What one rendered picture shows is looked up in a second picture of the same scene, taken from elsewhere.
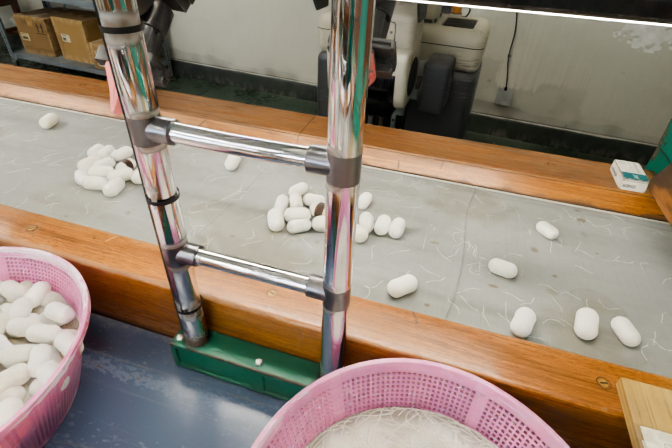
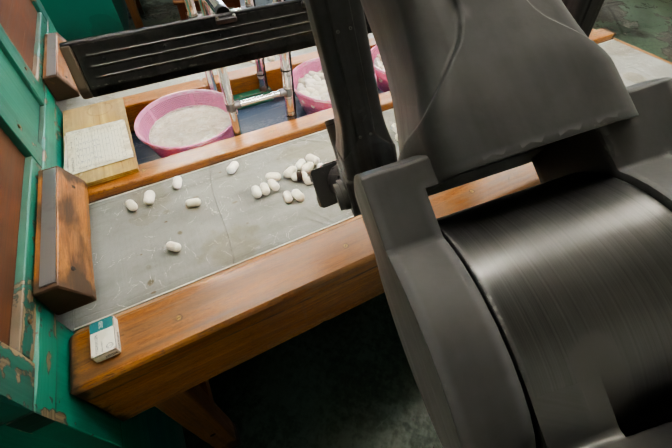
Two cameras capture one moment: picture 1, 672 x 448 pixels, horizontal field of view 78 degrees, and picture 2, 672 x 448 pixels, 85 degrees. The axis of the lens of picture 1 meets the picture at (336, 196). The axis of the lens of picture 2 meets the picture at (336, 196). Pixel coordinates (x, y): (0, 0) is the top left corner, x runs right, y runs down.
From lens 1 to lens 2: 106 cm
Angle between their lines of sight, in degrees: 89
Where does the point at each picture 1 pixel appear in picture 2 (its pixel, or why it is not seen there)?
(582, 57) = not seen: outside the picture
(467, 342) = (194, 155)
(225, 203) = not seen: hidden behind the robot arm
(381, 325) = (227, 144)
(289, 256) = (290, 155)
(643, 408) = (131, 162)
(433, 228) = (241, 210)
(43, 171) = not seen: hidden behind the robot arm
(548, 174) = (179, 298)
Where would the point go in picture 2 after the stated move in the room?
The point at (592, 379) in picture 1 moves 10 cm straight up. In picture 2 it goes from (147, 169) to (130, 134)
